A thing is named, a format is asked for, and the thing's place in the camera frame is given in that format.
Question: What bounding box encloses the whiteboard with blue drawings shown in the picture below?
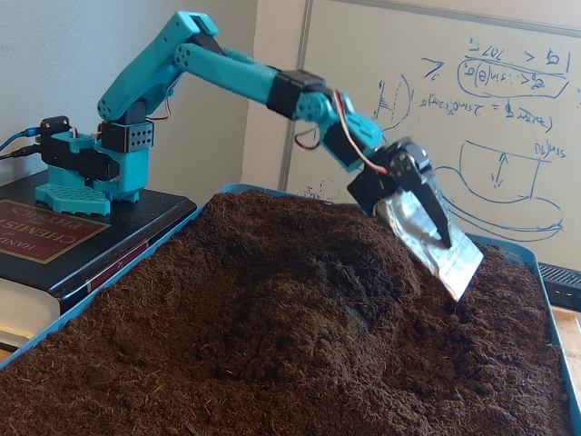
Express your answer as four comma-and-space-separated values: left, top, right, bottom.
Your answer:
279, 0, 581, 269

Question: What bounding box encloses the black controller housing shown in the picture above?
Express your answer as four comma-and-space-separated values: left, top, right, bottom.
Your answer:
38, 115, 72, 138

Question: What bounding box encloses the black chemistry physics handbook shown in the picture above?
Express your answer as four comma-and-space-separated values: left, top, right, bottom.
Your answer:
0, 174, 200, 353

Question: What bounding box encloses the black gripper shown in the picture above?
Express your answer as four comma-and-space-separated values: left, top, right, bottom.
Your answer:
347, 138, 485, 304

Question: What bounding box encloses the black device with grille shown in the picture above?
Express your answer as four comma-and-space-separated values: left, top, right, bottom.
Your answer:
538, 262, 581, 313

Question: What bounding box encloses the blue plastic tray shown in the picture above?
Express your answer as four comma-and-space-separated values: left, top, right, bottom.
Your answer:
0, 183, 581, 436

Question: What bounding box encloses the brown soil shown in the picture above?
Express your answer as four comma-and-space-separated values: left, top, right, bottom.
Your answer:
0, 190, 571, 436

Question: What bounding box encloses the blue cable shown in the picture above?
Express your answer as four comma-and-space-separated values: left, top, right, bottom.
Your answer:
0, 128, 42, 154

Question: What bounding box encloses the black cable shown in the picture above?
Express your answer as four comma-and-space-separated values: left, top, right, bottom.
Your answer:
0, 144, 44, 160

